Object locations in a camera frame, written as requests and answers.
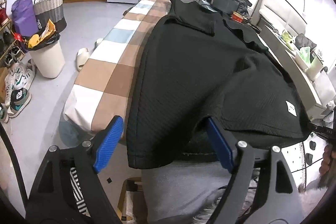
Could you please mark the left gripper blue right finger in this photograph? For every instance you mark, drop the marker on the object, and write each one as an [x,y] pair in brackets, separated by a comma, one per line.
[223,143]

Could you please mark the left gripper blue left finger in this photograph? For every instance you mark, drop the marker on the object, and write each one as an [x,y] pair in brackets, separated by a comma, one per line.
[105,142]

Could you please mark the black knit shirt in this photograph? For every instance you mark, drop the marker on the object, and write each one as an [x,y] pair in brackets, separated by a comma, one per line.
[199,64]

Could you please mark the right hand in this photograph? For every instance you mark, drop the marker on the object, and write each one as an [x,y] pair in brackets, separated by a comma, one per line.
[328,155]

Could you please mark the checkered bed sheet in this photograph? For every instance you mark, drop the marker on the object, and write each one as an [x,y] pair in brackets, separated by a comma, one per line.
[103,87]

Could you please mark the grey cabinet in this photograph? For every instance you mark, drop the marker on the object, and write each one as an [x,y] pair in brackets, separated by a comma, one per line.
[315,95]

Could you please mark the white plastic basin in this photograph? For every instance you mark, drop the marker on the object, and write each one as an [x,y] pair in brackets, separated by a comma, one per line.
[311,70]

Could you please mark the white slipper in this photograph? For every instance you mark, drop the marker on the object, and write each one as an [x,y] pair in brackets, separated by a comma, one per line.
[81,58]

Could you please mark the white trash bin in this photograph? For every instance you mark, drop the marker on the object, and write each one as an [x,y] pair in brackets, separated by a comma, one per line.
[48,56]

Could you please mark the white green sneaker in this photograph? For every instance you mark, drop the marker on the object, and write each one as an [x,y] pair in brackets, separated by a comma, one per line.
[18,101]

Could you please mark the shoe rack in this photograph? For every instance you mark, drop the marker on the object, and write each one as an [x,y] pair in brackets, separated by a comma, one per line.
[11,54]

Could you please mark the red yellow bowl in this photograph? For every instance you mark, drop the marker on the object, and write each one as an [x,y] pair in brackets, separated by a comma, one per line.
[238,17]

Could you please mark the woven laundry basket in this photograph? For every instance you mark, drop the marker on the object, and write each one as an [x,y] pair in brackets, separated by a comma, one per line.
[46,10]

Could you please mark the purple bag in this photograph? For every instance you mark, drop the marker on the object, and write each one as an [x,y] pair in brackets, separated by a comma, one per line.
[23,17]

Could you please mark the black rice cooker pot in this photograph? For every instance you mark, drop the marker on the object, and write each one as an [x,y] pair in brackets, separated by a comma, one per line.
[227,6]

